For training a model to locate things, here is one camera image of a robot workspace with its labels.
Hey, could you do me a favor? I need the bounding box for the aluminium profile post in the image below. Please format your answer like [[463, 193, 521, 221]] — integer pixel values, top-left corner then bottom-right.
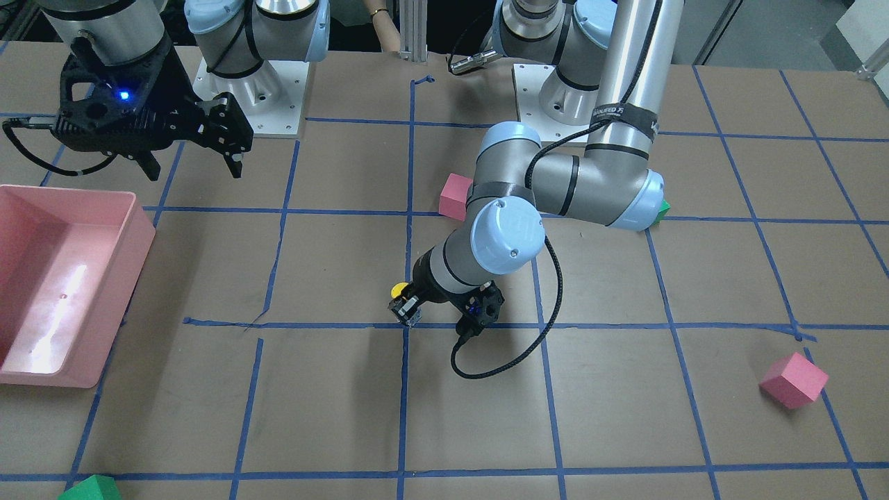
[[394, 0, 428, 65]]

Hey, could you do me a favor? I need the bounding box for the pink cube, centre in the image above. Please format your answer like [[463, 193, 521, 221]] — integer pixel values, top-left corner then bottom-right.
[[438, 173, 473, 222]]

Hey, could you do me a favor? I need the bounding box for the silver cable connector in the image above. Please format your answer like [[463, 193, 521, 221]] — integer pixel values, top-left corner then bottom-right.
[[448, 49, 503, 76]]

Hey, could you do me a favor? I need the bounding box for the black braided cable, left arm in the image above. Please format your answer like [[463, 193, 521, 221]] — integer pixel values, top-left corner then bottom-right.
[[450, 0, 664, 380]]

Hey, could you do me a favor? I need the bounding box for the metal base plate, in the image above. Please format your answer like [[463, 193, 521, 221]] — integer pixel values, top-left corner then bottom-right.
[[193, 60, 312, 138], [513, 63, 598, 137]]

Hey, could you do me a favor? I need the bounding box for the black cable, right gripper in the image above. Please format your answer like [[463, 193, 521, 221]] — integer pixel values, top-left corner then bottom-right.
[[1, 118, 119, 177]]

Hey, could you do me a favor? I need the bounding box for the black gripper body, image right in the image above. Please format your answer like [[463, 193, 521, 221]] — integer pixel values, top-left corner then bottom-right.
[[410, 281, 504, 338]]

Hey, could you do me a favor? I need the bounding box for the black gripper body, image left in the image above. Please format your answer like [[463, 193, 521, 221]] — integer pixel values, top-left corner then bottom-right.
[[53, 35, 254, 155]]

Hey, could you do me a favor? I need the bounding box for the silver robot arm, image right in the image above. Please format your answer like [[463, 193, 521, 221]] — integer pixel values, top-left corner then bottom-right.
[[388, 1, 685, 333]]

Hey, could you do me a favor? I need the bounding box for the person forearm with bracelet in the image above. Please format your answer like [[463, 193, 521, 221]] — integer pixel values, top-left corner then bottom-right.
[[363, 0, 401, 53]]

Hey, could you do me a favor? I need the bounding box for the pink cube, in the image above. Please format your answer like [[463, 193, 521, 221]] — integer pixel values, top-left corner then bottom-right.
[[758, 352, 829, 410], [438, 173, 473, 222]]

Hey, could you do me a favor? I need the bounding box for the green cube, bottom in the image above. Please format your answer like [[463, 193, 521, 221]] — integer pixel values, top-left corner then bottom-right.
[[58, 474, 123, 500]]

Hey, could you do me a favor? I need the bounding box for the yellow push button switch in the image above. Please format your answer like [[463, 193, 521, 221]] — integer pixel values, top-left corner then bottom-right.
[[390, 282, 418, 299]]

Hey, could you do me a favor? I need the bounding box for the pink plastic bin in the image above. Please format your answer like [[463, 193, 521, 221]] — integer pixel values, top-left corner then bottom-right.
[[1, 185, 156, 388]]

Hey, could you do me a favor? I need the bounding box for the green cube, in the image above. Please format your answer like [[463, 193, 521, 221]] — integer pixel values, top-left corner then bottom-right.
[[58, 474, 123, 500], [653, 200, 671, 225]]

